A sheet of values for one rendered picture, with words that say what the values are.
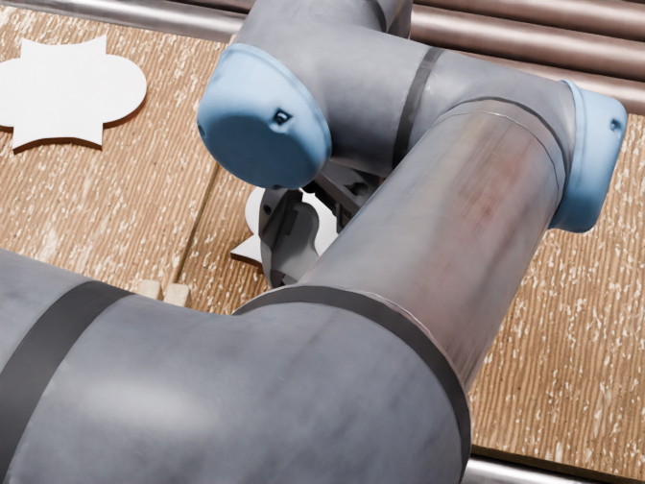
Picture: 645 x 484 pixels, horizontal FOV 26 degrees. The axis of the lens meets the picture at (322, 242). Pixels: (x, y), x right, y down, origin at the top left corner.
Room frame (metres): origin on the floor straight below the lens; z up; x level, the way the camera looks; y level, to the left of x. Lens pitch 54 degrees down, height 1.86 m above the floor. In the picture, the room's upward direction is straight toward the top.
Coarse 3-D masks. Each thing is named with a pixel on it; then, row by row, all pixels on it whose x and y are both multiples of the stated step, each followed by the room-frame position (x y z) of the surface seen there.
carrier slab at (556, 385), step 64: (640, 128) 0.78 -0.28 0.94; (640, 192) 0.71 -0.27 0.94; (192, 256) 0.65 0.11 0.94; (576, 256) 0.65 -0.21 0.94; (640, 256) 0.65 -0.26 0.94; (512, 320) 0.59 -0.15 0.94; (576, 320) 0.59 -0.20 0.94; (640, 320) 0.59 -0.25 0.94; (512, 384) 0.53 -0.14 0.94; (576, 384) 0.53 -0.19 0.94; (640, 384) 0.53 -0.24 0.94; (512, 448) 0.47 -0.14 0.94; (576, 448) 0.47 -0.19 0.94; (640, 448) 0.47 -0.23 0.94
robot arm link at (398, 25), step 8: (384, 0) 0.56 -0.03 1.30; (392, 0) 0.57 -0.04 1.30; (400, 0) 0.58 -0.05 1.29; (408, 0) 0.60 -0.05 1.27; (384, 8) 0.56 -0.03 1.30; (392, 8) 0.57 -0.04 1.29; (400, 8) 0.59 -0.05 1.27; (408, 8) 0.60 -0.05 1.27; (392, 16) 0.57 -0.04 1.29; (400, 16) 0.59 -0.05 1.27; (408, 16) 0.60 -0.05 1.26; (392, 24) 0.59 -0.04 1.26; (400, 24) 0.59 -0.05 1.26; (408, 24) 0.60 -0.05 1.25; (392, 32) 0.59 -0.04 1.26; (400, 32) 0.59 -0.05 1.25; (408, 32) 0.60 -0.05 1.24
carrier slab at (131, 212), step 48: (0, 48) 0.88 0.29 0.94; (144, 48) 0.88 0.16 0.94; (192, 48) 0.88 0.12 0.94; (192, 96) 0.82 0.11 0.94; (0, 144) 0.76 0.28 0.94; (48, 144) 0.76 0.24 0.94; (144, 144) 0.76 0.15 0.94; (192, 144) 0.76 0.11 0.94; (0, 192) 0.71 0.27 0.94; (48, 192) 0.71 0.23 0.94; (96, 192) 0.71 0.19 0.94; (144, 192) 0.71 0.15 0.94; (192, 192) 0.71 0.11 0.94; (0, 240) 0.66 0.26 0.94; (48, 240) 0.66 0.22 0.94; (96, 240) 0.66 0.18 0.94; (144, 240) 0.66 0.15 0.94; (192, 240) 0.67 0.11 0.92
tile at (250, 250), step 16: (256, 192) 0.67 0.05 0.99; (304, 192) 0.67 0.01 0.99; (256, 208) 0.65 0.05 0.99; (320, 208) 0.65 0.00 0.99; (256, 224) 0.64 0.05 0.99; (320, 224) 0.64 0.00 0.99; (256, 240) 0.62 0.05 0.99; (320, 240) 0.62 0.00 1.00; (240, 256) 0.61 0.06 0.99; (256, 256) 0.61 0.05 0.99
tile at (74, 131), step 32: (0, 64) 0.85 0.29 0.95; (32, 64) 0.85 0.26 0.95; (64, 64) 0.85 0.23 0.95; (96, 64) 0.85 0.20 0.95; (128, 64) 0.85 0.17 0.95; (0, 96) 0.81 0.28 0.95; (32, 96) 0.81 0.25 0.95; (64, 96) 0.81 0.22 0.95; (96, 96) 0.81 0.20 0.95; (128, 96) 0.81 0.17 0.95; (0, 128) 0.78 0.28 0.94; (32, 128) 0.77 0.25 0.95; (64, 128) 0.77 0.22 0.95; (96, 128) 0.77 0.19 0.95
